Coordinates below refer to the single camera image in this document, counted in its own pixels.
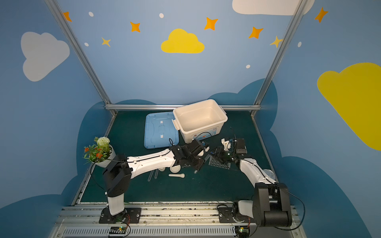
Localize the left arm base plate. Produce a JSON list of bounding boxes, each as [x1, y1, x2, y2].
[[99, 207, 141, 224]]

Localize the clear test tube rack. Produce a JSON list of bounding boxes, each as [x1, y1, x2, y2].
[[208, 156, 231, 170]]

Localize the light blue plastic scoop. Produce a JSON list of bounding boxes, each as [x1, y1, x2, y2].
[[263, 169, 276, 180]]

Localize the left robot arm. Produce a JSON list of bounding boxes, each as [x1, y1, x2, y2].
[[103, 140, 209, 216]]

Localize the white ceramic mortar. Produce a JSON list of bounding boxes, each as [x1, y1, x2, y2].
[[170, 165, 181, 174]]

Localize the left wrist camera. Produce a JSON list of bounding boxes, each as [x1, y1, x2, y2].
[[199, 141, 209, 156]]

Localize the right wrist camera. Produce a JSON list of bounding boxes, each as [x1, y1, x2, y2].
[[235, 138, 247, 154]]

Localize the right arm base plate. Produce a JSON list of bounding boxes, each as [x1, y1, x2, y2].
[[217, 206, 255, 224]]

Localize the test tube blue cap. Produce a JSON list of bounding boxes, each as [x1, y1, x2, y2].
[[147, 171, 154, 182], [154, 169, 159, 179], [194, 154, 210, 174]]

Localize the white plastic storage bin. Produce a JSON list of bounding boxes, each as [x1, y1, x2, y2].
[[173, 99, 228, 143]]

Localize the aluminium frame rail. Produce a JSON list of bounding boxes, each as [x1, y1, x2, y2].
[[105, 103, 262, 111]]

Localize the light blue bin lid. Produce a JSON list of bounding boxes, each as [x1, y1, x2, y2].
[[144, 112, 180, 149]]

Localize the potted artificial flower plant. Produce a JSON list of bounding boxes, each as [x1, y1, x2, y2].
[[83, 137, 116, 168]]

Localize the white ceramic pestle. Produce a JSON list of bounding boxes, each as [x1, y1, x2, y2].
[[169, 174, 185, 179]]

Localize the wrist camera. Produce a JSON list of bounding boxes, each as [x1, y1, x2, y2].
[[199, 141, 209, 156], [235, 138, 247, 154]]

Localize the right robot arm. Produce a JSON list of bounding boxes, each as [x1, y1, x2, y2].
[[210, 147, 294, 231]]

